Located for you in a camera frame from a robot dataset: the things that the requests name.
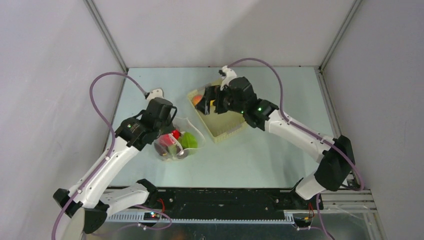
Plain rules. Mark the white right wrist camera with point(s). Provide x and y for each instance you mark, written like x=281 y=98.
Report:
x=227 y=75

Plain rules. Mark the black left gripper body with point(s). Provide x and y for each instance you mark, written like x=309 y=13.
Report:
x=165 y=126

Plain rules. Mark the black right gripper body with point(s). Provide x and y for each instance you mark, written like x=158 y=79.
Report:
x=216 y=101

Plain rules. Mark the pale yellow perforated basket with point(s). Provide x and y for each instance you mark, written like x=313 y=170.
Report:
x=219 y=126

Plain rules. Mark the green leaf vegetable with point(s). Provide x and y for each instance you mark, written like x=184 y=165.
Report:
x=188 y=141

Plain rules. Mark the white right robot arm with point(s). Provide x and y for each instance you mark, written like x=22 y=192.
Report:
x=334 y=155

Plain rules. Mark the orange peach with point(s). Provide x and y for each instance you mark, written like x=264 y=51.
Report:
x=196 y=99

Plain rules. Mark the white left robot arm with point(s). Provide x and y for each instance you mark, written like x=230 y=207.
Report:
x=89 y=193

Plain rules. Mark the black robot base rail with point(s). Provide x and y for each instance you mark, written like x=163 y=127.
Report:
x=227 y=204

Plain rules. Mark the aluminium frame rail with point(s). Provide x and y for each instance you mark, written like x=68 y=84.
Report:
x=345 y=200

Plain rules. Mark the clear dotted zip bag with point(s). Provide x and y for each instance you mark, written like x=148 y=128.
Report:
x=182 y=125

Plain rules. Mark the red bell pepper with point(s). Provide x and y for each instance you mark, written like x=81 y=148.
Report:
x=170 y=138

